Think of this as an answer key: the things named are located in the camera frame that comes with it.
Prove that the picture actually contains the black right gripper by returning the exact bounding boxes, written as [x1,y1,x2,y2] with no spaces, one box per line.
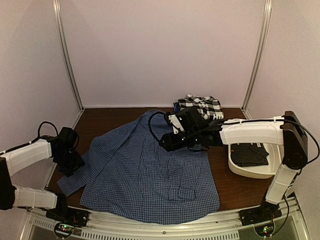
[159,129,200,152]

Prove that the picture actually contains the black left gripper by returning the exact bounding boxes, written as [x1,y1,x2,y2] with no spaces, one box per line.
[54,150,85,178]

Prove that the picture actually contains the blue checked long sleeve shirt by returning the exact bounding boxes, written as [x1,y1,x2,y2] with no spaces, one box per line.
[57,110,220,225]

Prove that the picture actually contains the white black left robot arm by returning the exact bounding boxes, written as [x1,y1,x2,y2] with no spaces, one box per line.
[0,135,85,222]

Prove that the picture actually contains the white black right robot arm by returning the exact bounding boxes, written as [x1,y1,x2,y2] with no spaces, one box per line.
[158,107,310,221]

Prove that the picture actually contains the black white plaid folded shirt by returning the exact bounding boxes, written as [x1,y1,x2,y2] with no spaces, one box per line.
[178,94,224,120]

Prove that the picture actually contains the dark blue folded printed shirt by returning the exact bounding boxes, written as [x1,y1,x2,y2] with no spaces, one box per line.
[173,101,181,114]

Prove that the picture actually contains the dark striped folded shirt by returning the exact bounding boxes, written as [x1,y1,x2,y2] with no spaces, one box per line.
[230,143,270,168]

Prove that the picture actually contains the left circuit board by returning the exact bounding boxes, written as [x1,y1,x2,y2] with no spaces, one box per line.
[53,222,75,238]

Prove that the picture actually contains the circuit board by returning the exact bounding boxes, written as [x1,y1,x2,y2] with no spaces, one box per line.
[53,222,75,238]
[254,223,275,238]

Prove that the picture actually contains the white plastic bin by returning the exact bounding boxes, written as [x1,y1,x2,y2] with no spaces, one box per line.
[228,143,281,179]

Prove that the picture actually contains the right circuit board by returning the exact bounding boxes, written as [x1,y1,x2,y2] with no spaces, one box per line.
[254,223,275,238]

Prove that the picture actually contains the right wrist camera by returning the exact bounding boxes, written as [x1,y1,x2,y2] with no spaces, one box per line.
[165,106,208,135]

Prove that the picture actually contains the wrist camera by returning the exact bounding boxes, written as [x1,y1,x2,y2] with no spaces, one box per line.
[165,106,208,135]
[58,127,80,151]

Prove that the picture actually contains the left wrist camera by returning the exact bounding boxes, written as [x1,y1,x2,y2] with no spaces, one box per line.
[58,127,80,151]

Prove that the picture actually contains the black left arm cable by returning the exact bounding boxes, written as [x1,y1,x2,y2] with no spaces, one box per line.
[0,121,61,156]

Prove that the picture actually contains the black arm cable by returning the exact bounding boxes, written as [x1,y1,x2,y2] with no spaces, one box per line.
[0,121,61,156]
[147,111,176,145]

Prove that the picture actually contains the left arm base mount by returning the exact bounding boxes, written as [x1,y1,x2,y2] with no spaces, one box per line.
[43,207,89,228]

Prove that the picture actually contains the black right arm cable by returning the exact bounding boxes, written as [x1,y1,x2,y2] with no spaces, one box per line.
[147,111,176,145]

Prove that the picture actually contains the aluminium front rail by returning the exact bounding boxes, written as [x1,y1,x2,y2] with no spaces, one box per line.
[24,197,306,240]

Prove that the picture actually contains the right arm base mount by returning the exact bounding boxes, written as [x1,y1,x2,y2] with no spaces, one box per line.
[239,206,282,226]

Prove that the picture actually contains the right aluminium frame post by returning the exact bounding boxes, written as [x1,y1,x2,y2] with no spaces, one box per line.
[241,0,273,115]

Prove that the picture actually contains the aluminium frame post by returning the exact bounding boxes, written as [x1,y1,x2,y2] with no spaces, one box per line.
[52,0,84,112]
[241,0,273,115]

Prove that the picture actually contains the left aluminium frame post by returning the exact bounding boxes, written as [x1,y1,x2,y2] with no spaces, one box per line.
[52,0,84,112]

